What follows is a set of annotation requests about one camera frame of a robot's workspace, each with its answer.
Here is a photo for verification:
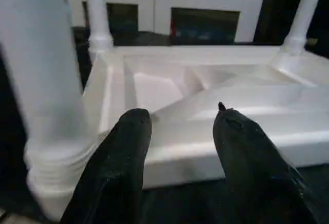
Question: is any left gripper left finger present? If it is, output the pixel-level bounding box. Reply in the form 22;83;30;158
58;108;153;224

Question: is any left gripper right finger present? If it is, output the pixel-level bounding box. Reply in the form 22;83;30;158
212;102;322;224

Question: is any white plastic table leg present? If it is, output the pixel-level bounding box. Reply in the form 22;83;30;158
280;0;327;55
0;0;96;192
86;0;116;53

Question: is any black plastic mat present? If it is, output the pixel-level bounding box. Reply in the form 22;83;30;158
0;26;329;224

